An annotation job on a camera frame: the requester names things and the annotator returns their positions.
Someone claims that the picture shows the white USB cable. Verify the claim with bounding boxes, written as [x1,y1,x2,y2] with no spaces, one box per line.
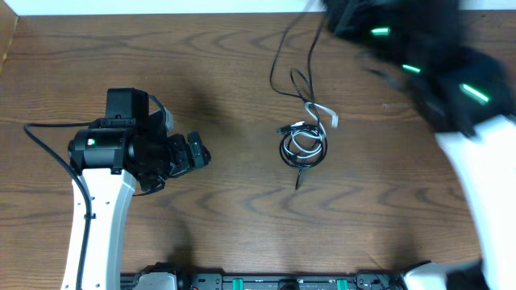
[281,101,339,160]

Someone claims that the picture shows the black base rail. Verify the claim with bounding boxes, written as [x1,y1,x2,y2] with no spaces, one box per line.
[120,263,406,290]

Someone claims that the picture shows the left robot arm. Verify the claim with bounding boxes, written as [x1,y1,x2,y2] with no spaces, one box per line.
[61,88,210,289]

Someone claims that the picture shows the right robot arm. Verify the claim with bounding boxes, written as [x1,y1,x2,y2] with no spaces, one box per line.
[324,0,515,289]

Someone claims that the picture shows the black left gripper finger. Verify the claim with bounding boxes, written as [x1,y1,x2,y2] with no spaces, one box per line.
[187,131,211,168]
[168,134,193,177]

